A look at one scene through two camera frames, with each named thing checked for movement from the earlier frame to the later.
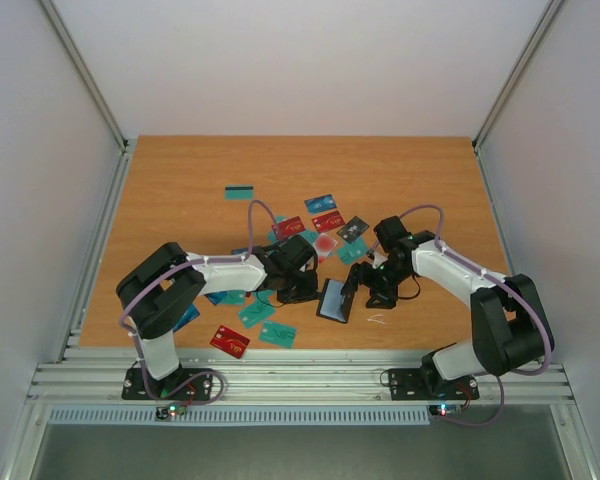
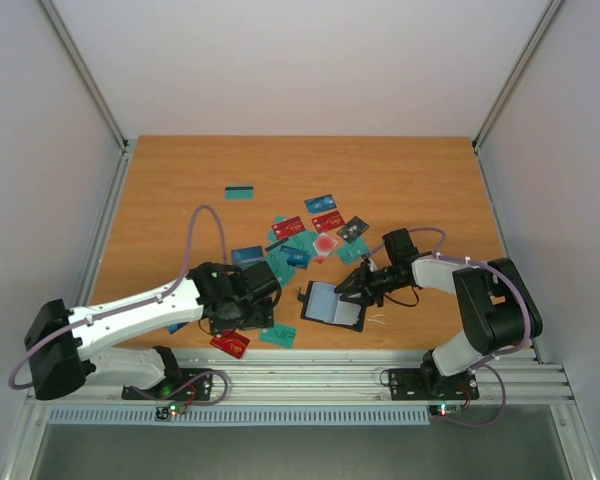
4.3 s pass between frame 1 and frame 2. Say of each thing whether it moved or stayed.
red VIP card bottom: stayed
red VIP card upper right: stayed
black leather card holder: moved
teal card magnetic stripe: stayed
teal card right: stayed
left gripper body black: moved
